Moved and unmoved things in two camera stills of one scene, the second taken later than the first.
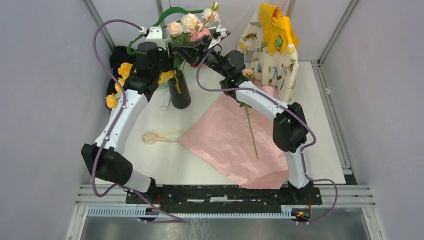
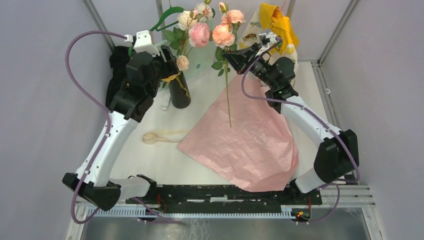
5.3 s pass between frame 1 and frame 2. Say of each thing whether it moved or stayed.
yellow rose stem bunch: moved
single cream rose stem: moved
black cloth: stayed
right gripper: moved
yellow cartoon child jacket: stayed
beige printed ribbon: stayed
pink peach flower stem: moved
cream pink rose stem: moved
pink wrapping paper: stayed
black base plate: stayed
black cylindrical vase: stayed
